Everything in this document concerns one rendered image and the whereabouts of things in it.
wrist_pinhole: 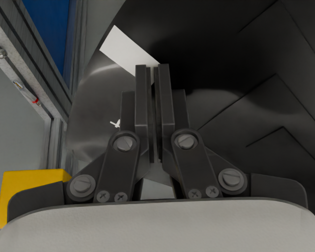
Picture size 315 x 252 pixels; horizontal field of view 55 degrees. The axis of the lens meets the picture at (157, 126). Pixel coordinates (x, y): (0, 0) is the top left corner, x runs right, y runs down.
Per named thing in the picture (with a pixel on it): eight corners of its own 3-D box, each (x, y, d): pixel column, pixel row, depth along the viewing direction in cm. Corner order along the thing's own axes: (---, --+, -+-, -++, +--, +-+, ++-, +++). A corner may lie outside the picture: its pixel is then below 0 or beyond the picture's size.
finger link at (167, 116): (160, 225, 12) (155, 107, 17) (238, 221, 12) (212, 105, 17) (160, 186, 10) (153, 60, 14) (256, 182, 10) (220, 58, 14)
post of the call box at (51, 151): (64, 123, 63) (59, 182, 59) (49, 124, 63) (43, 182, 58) (60, 117, 61) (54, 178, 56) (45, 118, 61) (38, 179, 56)
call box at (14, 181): (85, 181, 65) (82, 233, 61) (38, 183, 65) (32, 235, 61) (64, 159, 50) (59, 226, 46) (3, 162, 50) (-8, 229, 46)
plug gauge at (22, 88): (42, 106, 54) (18, 83, 46) (36, 107, 54) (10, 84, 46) (43, 101, 54) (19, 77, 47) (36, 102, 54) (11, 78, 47)
